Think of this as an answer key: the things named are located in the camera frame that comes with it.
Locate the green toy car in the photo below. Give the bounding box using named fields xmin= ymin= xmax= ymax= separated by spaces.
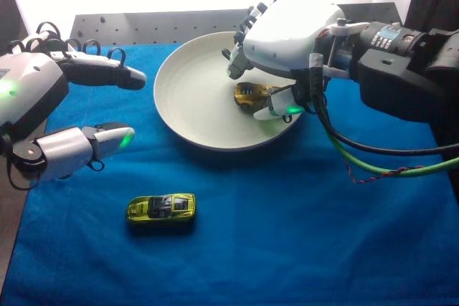
xmin=125 ymin=193 xmax=197 ymax=230

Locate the black cable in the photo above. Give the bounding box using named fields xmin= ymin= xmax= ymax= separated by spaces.
xmin=310 ymin=69 xmax=459 ymax=158

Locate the grey perforated metal panel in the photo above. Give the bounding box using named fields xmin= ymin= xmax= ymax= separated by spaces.
xmin=70 ymin=1 xmax=402 ymax=47

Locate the yellow toy car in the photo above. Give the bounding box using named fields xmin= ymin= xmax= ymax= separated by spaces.
xmin=234 ymin=82 xmax=284 ymax=113

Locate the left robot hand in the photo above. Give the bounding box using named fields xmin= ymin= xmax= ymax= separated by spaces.
xmin=0 ymin=21 xmax=147 ymax=191

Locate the red twisted wire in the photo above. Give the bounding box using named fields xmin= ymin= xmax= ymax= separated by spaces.
xmin=342 ymin=157 xmax=425 ymax=185

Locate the green braided cable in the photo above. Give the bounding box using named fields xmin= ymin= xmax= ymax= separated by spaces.
xmin=315 ymin=94 xmax=459 ymax=179

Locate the white round plate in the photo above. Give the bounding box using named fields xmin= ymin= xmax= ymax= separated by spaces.
xmin=153 ymin=31 xmax=309 ymax=152

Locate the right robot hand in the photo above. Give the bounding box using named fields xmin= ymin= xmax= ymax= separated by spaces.
xmin=221 ymin=0 xmax=347 ymax=124

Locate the blue table cloth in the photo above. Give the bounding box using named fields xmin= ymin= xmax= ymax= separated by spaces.
xmin=0 ymin=42 xmax=459 ymax=306

